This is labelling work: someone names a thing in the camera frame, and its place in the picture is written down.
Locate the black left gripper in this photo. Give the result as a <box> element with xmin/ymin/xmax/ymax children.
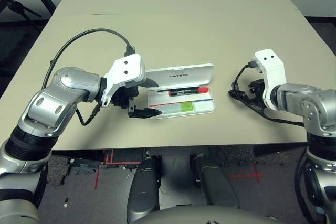
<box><xmin>110</xmin><ymin>77</ymin><xmax>162</xmax><ymax>120</ymax></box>

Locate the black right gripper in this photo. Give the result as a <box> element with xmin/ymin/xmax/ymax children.
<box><xmin>228</xmin><ymin>78</ymin><xmax>266</xmax><ymax>111</ymax></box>

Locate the black marker with red cap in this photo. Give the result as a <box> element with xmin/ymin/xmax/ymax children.
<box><xmin>157</xmin><ymin>86</ymin><xmax>211</xmax><ymax>98</ymax></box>

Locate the green and white eraser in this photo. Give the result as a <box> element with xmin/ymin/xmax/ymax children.
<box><xmin>154</xmin><ymin>101</ymin><xmax>196</xmax><ymax>115</ymax></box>

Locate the white hard pencil case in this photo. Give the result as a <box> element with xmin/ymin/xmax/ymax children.
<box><xmin>145</xmin><ymin>63</ymin><xmax>217</xmax><ymax>121</ymax></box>

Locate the dark grey right robot leg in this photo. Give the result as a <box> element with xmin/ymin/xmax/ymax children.
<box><xmin>190</xmin><ymin>154</ymin><xmax>241</xmax><ymax>210</ymax></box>

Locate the dark grey robot leg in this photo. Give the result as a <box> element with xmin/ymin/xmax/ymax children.
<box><xmin>190</xmin><ymin>154</ymin><xmax>241</xmax><ymax>210</ymax></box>
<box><xmin>127</xmin><ymin>155</ymin><xmax>162</xmax><ymax>223</ymax></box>

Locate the dark grey left robot leg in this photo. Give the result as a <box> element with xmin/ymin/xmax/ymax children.
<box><xmin>127</xmin><ymin>155</ymin><xmax>162</xmax><ymax>223</ymax></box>

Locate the grey robot torso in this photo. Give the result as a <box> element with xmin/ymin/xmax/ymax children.
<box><xmin>131</xmin><ymin>206</ymin><xmax>287</xmax><ymax>224</ymax></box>

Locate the black tripod stand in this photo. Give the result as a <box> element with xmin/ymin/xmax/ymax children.
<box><xmin>0</xmin><ymin>0</ymin><xmax>43</xmax><ymax>26</ymax></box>

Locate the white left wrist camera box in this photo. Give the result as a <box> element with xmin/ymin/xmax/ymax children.
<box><xmin>101</xmin><ymin>53</ymin><xmax>146</xmax><ymax>108</ymax></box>

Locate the black table frame bar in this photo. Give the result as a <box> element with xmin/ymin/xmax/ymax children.
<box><xmin>145</xmin><ymin>145</ymin><xmax>284</xmax><ymax>157</ymax></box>

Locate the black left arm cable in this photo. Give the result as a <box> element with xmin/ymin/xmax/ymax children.
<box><xmin>41</xmin><ymin>28</ymin><xmax>136</xmax><ymax>126</ymax></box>

